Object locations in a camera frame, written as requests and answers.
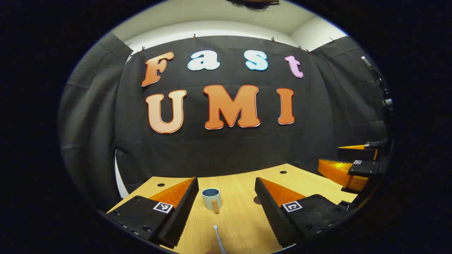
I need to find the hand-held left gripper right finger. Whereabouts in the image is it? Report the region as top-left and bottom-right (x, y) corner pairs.
(254, 177), (350, 249)

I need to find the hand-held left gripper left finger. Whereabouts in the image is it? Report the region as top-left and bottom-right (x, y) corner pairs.
(106, 176), (199, 249)

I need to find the person's dark hair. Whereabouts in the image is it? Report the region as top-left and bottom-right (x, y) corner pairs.
(226, 0), (280, 11)

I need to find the white toothbrush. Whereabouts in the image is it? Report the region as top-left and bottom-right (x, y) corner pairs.
(213, 225), (227, 254)

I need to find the light blue cup wooden handle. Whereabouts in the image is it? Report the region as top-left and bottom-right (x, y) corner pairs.
(201, 188), (223, 214)

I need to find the wooden desktop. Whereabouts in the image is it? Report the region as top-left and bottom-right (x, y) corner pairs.
(106, 163), (359, 254)

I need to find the black metal stand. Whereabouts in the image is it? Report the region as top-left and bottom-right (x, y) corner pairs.
(361, 56), (394, 117)

